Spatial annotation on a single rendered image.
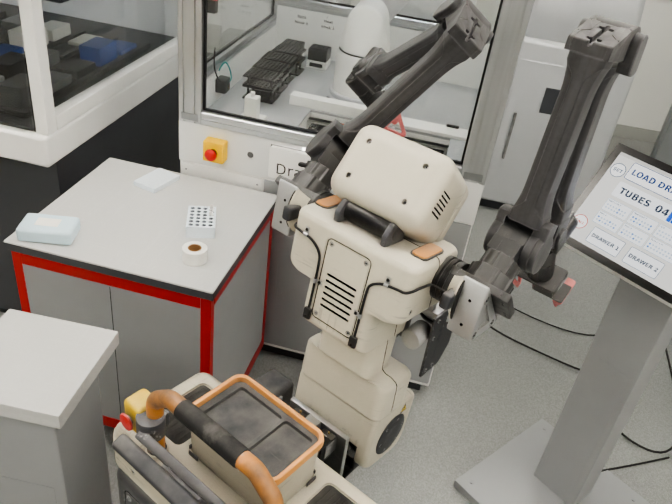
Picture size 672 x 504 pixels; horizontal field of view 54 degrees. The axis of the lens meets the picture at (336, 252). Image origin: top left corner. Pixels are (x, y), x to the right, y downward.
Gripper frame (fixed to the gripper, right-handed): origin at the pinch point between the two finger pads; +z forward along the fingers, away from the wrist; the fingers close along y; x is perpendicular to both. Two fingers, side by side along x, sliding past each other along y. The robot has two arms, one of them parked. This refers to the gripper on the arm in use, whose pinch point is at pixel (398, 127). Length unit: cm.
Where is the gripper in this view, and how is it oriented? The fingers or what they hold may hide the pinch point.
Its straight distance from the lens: 185.6
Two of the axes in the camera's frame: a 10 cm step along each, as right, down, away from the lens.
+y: -1.3, -5.3, 8.4
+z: 6.4, 6.0, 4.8
